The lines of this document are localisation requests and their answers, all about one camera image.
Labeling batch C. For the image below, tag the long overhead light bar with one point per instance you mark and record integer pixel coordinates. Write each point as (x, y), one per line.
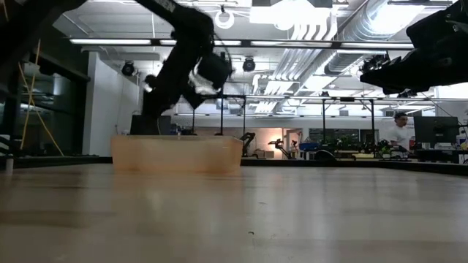
(278, 43)

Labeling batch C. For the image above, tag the person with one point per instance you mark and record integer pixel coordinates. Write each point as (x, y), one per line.
(400, 137)

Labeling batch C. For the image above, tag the black ceiling camera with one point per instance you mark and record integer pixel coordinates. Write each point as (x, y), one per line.
(249, 64)
(373, 63)
(128, 69)

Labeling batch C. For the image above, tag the small white post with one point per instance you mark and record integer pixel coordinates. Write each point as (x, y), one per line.
(9, 165)

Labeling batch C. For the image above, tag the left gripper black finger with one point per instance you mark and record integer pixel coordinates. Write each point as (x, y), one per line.
(157, 98)
(194, 98)

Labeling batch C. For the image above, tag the black workstation frame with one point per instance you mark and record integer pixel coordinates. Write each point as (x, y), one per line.
(347, 99)
(226, 96)

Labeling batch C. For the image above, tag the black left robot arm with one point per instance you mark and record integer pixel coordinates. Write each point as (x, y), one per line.
(183, 22)

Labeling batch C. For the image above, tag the translucent orange plastic basket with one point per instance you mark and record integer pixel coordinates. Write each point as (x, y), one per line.
(177, 154)

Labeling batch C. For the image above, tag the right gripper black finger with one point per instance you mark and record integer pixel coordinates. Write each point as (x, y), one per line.
(393, 90)
(389, 75)

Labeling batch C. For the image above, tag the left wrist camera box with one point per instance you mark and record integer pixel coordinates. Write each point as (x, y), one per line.
(216, 70)

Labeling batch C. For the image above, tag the black box behind basket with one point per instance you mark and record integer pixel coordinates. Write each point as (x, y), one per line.
(150, 126)

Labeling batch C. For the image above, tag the blue chair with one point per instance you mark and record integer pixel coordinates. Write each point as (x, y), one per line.
(309, 146)

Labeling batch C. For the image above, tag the black vertical pole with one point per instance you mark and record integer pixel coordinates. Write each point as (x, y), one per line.
(222, 117)

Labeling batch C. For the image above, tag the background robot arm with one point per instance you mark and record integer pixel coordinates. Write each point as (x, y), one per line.
(248, 139)
(279, 145)

